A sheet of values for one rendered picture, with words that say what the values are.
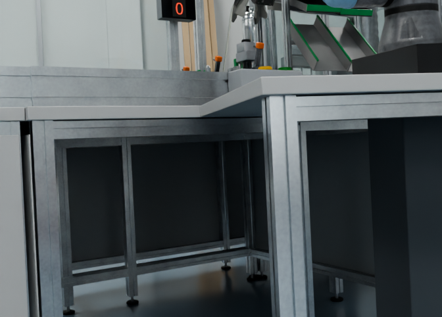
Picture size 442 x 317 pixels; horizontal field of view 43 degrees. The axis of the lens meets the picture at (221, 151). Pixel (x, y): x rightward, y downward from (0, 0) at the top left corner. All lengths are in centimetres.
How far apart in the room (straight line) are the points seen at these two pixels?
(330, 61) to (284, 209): 111
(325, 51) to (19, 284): 126
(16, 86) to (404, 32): 88
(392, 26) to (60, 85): 77
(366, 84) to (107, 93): 70
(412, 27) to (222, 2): 434
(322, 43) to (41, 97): 106
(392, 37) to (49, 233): 87
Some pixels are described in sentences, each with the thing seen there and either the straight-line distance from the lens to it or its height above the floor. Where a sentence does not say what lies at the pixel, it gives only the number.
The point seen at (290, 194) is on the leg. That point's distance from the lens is 92.
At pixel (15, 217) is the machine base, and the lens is 130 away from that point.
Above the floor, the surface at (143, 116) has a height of 84.
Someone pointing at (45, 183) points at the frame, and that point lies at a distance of 130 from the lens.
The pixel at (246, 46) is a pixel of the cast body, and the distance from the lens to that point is 182.
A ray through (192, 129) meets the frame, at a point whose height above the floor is 80.
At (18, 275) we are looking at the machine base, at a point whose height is 50.
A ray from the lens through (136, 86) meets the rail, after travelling 145.
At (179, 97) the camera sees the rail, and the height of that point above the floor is 89.
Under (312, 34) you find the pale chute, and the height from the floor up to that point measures 114.
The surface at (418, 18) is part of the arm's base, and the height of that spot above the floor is 101.
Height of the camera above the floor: 75
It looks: level
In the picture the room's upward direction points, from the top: 3 degrees counter-clockwise
